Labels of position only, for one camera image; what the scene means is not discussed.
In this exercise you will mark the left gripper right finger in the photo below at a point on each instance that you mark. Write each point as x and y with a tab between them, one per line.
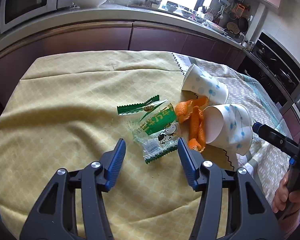
230	201

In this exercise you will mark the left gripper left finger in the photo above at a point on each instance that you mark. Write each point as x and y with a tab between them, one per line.
53	215

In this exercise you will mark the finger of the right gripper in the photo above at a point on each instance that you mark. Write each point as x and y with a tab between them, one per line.
273	137

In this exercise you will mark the dotted paper cup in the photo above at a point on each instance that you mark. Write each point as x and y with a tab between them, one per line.
202	83
229	127

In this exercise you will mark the orange peel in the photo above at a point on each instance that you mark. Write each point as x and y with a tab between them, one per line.
192	111

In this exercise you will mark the green snack wrapper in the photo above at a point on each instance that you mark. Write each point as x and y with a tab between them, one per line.
156	129

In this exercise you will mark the green wrapper strip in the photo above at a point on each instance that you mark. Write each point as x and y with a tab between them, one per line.
137	107

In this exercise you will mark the purple kitchen cabinets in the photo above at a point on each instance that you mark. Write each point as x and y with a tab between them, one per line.
17	57

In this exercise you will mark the person's right hand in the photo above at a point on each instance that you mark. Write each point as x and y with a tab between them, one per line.
282	195

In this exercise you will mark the black built-in oven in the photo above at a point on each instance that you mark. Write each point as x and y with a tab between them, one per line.
273	67

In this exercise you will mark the yellow and grey tablecloth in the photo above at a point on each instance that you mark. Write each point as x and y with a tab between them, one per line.
63	113

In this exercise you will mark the hanging black pan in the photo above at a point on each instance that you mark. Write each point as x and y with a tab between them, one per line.
243	24

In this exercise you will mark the orange grater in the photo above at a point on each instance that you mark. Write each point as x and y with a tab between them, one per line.
239	10

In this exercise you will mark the white ceramic bowl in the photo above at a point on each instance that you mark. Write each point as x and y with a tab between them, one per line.
85	4

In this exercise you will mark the white microwave oven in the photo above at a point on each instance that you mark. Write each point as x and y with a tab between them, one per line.
16	12

